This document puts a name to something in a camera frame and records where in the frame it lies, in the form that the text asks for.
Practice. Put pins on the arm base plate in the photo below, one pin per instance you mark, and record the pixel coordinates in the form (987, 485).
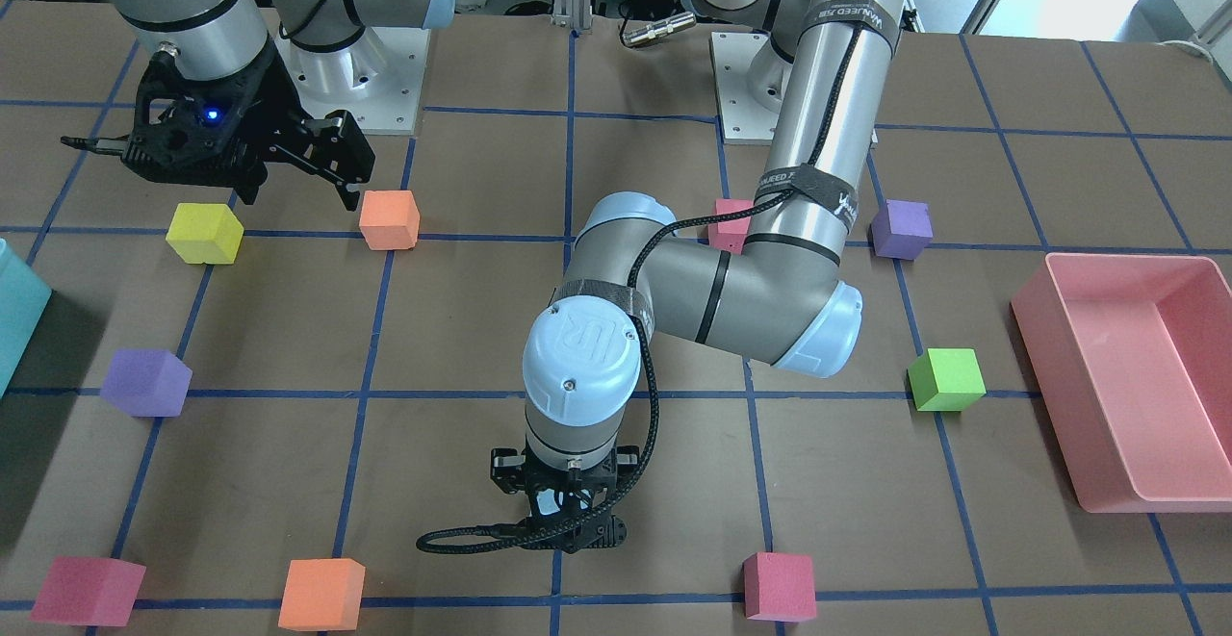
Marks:
(750, 78)
(379, 79)

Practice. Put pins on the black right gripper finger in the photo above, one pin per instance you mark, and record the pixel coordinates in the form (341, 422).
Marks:
(348, 178)
(247, 179)

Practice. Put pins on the green foam block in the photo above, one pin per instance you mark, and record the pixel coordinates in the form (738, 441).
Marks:
(946, 380)

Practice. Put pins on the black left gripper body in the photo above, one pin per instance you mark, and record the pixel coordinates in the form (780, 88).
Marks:
(504, 469)

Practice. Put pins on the pink foam block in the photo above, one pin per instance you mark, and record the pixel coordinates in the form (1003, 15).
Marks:
(729, 235)
(779, 587)
(88, 591)

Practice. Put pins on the yellow foam block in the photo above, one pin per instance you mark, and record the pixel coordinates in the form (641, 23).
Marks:
(205, 233)

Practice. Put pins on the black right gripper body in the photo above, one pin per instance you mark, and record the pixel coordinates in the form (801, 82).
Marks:
(266, 105)

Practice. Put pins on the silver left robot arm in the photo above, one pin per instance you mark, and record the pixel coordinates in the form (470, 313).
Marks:
(758, 279)

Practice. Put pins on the cyan plastic bin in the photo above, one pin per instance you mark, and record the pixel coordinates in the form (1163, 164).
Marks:
(24, 296)

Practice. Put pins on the pink plastic bin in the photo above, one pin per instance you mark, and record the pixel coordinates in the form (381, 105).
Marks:
(1133, 358)

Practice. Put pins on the purple foam block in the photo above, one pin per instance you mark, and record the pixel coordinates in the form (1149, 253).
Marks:
(147, 382)
(902, 229)

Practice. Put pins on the orange foam block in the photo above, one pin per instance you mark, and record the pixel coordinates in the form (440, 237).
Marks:
(322, 595)
(389, 220)

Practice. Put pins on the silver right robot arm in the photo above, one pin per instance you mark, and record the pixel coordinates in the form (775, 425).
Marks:
(217, 38)

